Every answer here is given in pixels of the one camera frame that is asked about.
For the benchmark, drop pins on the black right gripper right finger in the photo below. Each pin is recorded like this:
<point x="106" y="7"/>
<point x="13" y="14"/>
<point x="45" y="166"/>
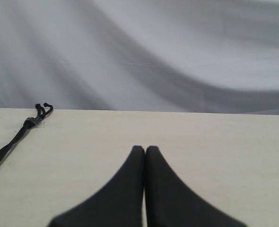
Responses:
<point x="171" y="203"/>

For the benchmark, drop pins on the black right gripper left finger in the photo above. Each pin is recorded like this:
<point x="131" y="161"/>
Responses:
<point x="116" y="204"/>

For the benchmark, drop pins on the white backdrop cloth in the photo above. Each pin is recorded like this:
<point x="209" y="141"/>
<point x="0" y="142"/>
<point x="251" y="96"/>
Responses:
<point x="208" y="56"/>

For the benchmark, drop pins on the grey metal cable clamp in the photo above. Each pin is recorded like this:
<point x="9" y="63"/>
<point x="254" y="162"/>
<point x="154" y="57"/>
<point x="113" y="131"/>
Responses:
<point x="33" y="121"/>

